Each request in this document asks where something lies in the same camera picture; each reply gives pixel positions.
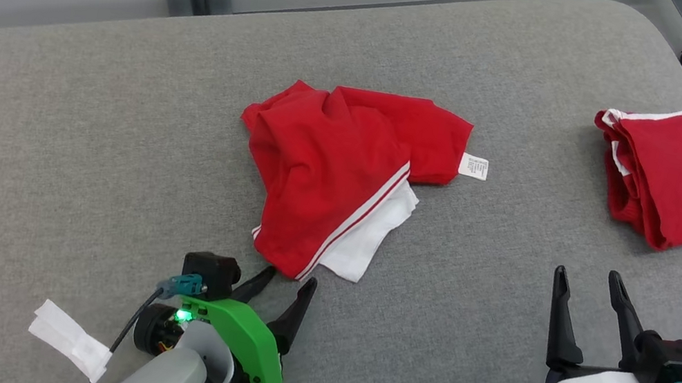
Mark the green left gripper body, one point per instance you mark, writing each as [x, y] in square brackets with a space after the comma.
[248, 340]

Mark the red shorts with white stripe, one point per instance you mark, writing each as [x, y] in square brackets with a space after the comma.
[679, 181]

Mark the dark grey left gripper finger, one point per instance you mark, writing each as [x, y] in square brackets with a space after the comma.
[254, 285]
[293, 316]

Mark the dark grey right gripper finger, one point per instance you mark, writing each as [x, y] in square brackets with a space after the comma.
[627, 319]
[561, 336]

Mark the grey fabric sofa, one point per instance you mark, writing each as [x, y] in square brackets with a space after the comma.
[71, 172]

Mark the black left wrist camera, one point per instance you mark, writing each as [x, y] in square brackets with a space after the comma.
[211, 270]

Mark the red jersey with white sleeves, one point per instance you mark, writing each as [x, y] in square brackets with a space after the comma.
[324, 167]

